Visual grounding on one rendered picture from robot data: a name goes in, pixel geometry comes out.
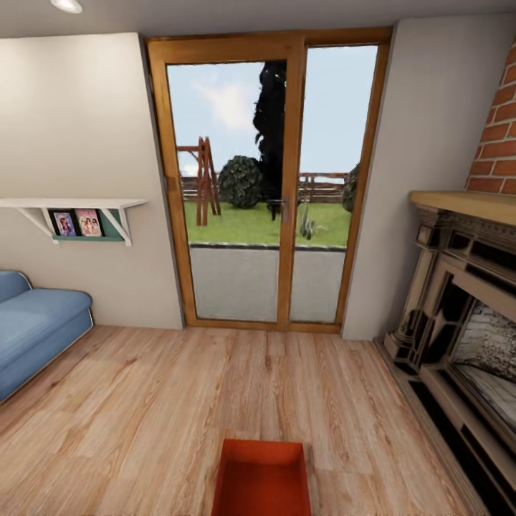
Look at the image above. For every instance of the door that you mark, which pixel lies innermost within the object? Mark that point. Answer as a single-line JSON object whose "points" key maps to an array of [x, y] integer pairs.
{"points": [[266, 142]]}

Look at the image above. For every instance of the sofa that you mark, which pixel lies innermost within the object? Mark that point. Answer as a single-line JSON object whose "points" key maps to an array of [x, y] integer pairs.
{"points": [[36, 326]]}

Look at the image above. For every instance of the storage box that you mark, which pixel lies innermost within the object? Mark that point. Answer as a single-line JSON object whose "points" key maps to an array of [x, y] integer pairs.
{"points": [[262, 478]]}

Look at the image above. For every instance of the picture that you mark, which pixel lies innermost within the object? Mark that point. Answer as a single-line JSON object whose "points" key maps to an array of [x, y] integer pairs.
{"points": [[88, 222], [64, 223]]}

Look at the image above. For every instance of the countertop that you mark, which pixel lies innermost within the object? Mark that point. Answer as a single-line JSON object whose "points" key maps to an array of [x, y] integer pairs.
{"points": [[485, 205]]}

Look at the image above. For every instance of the shelf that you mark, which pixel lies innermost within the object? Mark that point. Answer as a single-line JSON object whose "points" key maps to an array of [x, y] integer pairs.
{"points": [[111, 211]]}

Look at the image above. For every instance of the wood fireplace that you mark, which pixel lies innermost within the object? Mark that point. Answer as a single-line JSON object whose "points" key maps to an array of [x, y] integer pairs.
{"points": [[453, 355]]}

